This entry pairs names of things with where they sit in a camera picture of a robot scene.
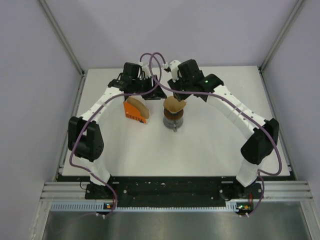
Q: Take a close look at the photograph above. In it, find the aluminium frame post left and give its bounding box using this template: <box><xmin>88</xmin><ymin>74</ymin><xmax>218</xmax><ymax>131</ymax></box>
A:
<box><xmin>37</xmin><ymin>0</ymin><xmax>85</xmax><ymax>76</ymax></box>

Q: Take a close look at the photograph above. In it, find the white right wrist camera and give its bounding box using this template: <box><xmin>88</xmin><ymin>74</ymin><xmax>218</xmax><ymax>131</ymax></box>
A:
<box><xmin>162</xmin><ymin>60</ymin><xmax>181</xmax><ymax>82</ymax></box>

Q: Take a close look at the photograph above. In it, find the aluminium frame post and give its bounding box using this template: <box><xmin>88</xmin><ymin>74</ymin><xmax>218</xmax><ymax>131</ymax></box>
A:
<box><xmin>258</xmin><ymin>0</ymin><xmax>307</xmax><ymax>74</ymax></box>
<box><xmin>37</xmin><ymin>0</ymin><xmax>85</xmax><ymax>76</ymax></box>

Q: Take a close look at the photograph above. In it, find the aluminium frame post right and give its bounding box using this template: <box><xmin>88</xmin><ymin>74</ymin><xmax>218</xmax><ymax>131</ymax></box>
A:
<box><xmin>258</xmin><ymin>0</ymin><xmax>307</xmax><ymax>74</ymax></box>

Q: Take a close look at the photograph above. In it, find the single brown paper filter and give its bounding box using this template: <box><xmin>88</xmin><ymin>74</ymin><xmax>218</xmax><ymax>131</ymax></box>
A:
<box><xmin>163</xmin><ymin>95</ymin><xmax>187</xmax><ymax>113</ymax></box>

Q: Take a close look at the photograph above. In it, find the orange coffee filter box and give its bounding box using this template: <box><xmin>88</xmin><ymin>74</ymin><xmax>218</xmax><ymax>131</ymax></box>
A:
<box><xmin>123</xmin><ymin>96</ymin><xmax>150</xmax><ymax>124</ymax></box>

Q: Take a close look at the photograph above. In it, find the aluminium front rail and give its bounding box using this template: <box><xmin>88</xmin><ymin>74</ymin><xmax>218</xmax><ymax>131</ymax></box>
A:
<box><xmin>40</xmin><ymin>180</ymin><xmax>314</xmax><ymax>202</ymax></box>

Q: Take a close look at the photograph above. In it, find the grey slotted cable duct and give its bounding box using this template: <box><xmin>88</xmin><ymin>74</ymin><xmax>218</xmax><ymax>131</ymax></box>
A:
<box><xmin>50</xmin><ymin>201</ymin><xmax>251</xmax><ymax>213</ymax></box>

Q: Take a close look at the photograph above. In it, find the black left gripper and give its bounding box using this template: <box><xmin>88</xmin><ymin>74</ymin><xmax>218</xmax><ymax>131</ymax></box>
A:
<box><xmin>132</xmin><ymin>75</ymin><xmax>167</xmax><ymax>101</ymax></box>

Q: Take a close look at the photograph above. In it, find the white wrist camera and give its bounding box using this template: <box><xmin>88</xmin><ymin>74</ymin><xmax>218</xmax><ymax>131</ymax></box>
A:
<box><xmin>138</xmin><ymin>61</ymin><xmax>152</xmax><ymax>80</ymax></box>
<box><xmin>162</xmin><ymin>60</ymin><xmax>181</xmax><ymax>82</ymax></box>

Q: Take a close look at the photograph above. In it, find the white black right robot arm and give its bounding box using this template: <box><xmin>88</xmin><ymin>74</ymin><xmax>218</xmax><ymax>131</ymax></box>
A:
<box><xmin>162</xmin><ymin>59</ymin><xmax>281</xmax><ymax>198</ymax></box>

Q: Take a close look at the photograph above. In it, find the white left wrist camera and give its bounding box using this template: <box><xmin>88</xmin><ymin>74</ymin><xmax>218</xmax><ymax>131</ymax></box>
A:
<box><xmin>138</xmin><ymin>61</ymin><xmax>152</xmax><ymax>80</ymax></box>

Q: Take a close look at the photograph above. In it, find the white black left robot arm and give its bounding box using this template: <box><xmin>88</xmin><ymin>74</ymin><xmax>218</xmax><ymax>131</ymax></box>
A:
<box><xmin>68</xmin><ymin>62</ymin><xmax>166</xmax><ymax>199</ymax></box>

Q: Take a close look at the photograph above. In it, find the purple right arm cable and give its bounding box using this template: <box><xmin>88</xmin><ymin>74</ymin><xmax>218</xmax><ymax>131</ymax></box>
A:
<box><xmin>149</xmin><ymin>51</ymin><xmax>283</xmax><ymax>218</ymax></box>

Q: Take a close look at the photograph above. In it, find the brown wooden dripper ring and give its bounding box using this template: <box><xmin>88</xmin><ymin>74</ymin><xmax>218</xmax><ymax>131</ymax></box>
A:
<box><xmin>162</xmin><ymin>109</ymin><xmax>185</xmax><ymax>122</ymax></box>

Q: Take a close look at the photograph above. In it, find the grey glass coffee server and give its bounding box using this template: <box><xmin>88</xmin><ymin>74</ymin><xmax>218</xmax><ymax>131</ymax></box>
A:
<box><xmin>162</xmin><ymin>116</ymin><xmax>184</xmax><ymax>133</ymax></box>

